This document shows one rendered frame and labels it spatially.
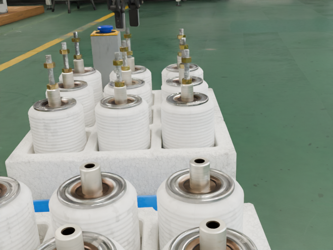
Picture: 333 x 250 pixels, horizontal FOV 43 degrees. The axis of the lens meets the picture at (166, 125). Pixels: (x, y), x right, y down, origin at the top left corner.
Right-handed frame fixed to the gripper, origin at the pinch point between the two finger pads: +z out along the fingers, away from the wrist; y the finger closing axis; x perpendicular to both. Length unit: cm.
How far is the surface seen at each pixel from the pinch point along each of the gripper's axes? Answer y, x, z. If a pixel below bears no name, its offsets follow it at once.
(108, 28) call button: -12.2, -11.6, 3.3
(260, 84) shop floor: -83, 17, 36
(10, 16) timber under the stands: -240, -240, 30
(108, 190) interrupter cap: 51, 22, 11
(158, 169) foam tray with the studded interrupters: 26.9, 17.3, 20.4
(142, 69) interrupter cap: -0.7, 2.6, 10.5
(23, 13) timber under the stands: -266, -246, 30
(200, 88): 8.7, 19.3, 11.2
